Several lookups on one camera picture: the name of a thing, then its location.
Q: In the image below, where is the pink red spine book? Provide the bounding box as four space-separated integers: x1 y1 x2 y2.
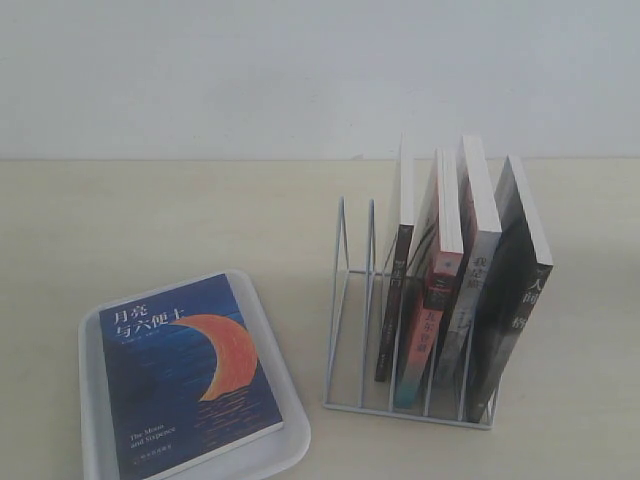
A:
393 148 464 409

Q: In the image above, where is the black grey cover book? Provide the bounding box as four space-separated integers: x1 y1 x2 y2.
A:
465 155 554 423

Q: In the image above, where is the white wire book rack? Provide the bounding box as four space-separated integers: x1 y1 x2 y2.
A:
323 197 499 431

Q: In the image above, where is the blue moon cover book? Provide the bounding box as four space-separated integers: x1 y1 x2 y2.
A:
99 274 284 479

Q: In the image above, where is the grey white spine book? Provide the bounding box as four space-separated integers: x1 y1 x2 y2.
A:
434 135 502 386

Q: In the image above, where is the white plastic tray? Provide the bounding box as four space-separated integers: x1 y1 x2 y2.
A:
78 269 311 479

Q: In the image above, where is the dark brown spine book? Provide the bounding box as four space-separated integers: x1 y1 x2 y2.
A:
373 132 416 384

